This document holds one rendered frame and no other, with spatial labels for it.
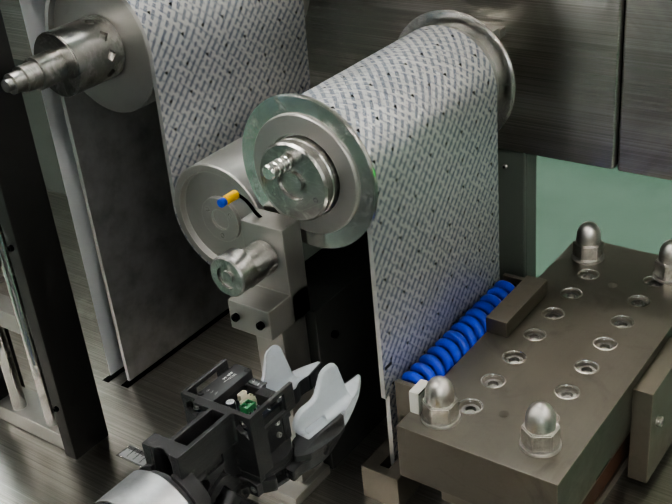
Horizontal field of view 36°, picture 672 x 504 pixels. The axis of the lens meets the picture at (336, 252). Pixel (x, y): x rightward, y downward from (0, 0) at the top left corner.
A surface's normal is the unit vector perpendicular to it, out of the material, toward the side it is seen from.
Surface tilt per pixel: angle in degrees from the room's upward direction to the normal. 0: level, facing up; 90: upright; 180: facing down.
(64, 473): 0
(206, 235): 90
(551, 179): 0
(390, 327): 90
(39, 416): 0
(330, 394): 89
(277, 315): 90
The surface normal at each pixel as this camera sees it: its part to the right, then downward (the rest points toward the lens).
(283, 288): -0.58, 0.44
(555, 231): -0.09, -0.87
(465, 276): 0.81, 0.22
